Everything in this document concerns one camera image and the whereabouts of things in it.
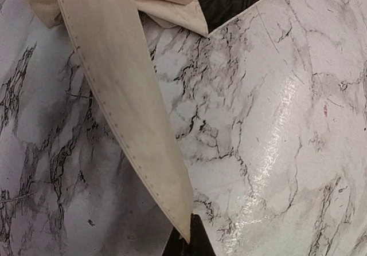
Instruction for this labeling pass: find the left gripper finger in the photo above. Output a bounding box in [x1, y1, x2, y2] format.
[161, 213, 218, 256]

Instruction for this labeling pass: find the beige folding umbrella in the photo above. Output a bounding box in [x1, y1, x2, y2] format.
[27, 0, 259, 241]

